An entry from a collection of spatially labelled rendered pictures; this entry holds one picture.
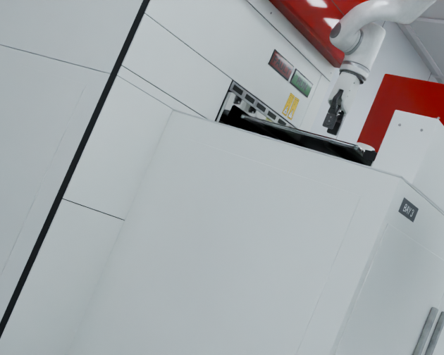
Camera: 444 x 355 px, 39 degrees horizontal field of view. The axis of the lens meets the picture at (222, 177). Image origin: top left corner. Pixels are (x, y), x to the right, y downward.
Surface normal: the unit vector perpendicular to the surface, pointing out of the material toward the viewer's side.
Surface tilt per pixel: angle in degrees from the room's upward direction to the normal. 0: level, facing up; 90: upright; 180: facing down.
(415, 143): 90
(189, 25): 90
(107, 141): 90
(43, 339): 90
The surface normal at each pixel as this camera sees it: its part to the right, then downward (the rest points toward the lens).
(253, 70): 0.73, 0.27
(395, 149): -0.56, -0.29
